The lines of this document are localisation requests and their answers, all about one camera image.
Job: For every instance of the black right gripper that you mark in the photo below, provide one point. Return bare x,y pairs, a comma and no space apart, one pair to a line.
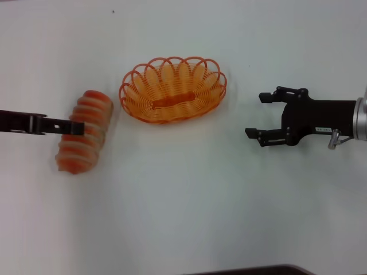
315,117

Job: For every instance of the orange striped bread loaf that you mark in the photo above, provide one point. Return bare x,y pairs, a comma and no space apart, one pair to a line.
77,151

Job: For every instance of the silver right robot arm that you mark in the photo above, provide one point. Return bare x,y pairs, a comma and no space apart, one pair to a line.
362,117

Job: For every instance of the dark brown robot base edge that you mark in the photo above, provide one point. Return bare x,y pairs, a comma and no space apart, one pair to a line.
258,270

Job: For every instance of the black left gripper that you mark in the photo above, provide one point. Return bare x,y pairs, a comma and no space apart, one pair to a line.
17,122

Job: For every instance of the orange woven plastic basket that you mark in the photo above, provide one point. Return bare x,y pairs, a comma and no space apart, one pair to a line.
172,91

